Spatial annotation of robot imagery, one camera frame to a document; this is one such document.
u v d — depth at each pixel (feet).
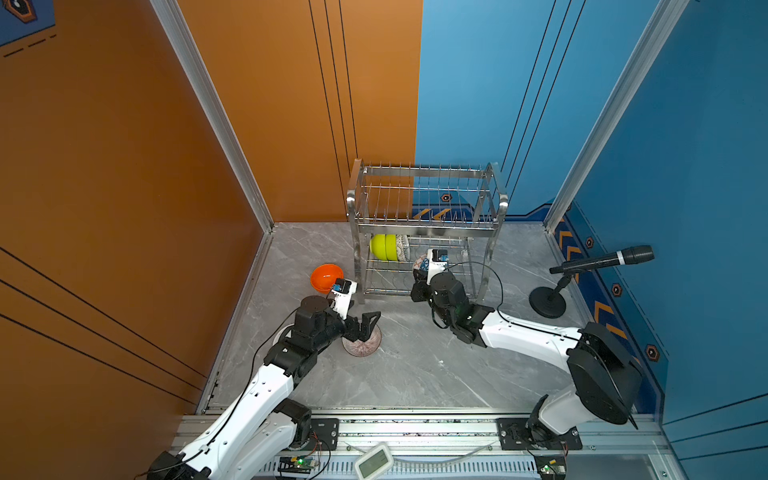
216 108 2.83
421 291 2.40
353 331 2.25
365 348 2.85
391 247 3.20
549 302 3.10
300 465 2.29
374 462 2.24
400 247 3.23
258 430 1.87
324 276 3.27
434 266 2.37
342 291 2.20
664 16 2.29
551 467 2.31
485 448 2.38
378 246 3.22
